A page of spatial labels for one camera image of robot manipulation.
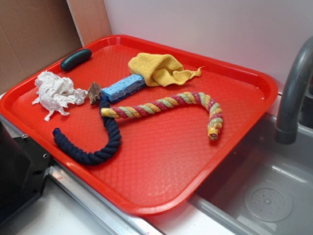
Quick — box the yellow microfiber cloth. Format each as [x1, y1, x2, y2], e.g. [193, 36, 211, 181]
[128, 53, 202, 87]

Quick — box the crumpled white paper towel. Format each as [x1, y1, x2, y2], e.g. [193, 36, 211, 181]
[32, 71, 88, 121]

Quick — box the brown cardboard panel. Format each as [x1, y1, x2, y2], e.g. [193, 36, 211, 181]
[0, 0, 112, 94]

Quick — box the grey plastic sink basin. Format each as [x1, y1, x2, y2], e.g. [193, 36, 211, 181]
[190, 114, 313, 235]

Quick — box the small brown pine cone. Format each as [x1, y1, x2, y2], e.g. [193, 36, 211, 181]
[88, 82, 102, 105]

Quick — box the blue sponge block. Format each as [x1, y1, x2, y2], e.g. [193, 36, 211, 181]
[101, 74, 146, 103]

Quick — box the multicolour twisted rope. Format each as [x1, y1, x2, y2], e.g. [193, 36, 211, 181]
[100, 91, 224, 141]

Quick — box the dark green plastic pickle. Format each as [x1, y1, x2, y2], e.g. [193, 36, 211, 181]
[60, 48, 92, 71]

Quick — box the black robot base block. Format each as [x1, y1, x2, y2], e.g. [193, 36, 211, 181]
[0, 123, 51, 225]

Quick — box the grey sink faucet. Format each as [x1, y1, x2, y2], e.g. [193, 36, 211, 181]
[274, 37, 313, 144]

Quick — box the navy blue twisted rope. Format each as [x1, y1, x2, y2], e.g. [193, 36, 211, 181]
[52, 94, 122, 166]

